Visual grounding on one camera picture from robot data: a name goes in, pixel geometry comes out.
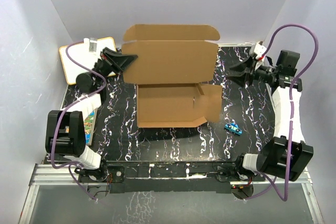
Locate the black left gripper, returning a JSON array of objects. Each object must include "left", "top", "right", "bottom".
[{"left": 91, "top": 48, "right": 139, "bottom": 84}]

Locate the brown cardboard box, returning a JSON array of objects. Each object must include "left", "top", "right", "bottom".
[{"left": 121, "top": 24, "right": 223, "bottom": 128}]

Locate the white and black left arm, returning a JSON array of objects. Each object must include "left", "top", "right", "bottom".
[{"left": 45, "top": 47, "right": 138, "bottom": 182}]

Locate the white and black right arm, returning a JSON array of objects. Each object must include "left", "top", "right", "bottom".
[{"left": 228, "top": 45, "right": 313, "bottom": 182}]

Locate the small orange-framed whiteboard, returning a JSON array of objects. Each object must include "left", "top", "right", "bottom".
[{"left": 59, "top": 37, "right": 116, "bottom": 85}]

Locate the small blue toy car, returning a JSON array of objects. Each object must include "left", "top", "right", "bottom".
[{"left": 224, "top": 123, "right": 242, "bottom": 135}]

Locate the blue treehouse book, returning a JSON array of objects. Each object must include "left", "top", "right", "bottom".
[{"left": 84, "top": 109, "right": 97, "bottom": 146}]

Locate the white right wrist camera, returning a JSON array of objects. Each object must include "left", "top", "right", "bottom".
[{"left": 249, "top": 42, "right": 267, "bottom": 62}]

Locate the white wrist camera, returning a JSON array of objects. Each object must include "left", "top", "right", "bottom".
[
  {"left": 249, "top": 42, "right": 267, "bottom": 62},
  {"left": 83, "top": 38, "right": 98, "bottom": 54}
]

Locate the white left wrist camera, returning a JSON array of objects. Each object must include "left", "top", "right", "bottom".
[{"left": 83, "top": 38, "right": 98, "bottom": 54}]

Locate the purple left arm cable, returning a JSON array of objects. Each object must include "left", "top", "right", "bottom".
[{"left": 50, "top": 40, "right": 108, "bottom": 204}]

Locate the black mounting base bracket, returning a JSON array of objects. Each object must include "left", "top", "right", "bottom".
[{"left": 75, "top": 159, "right": 263, "bottom": 199}]

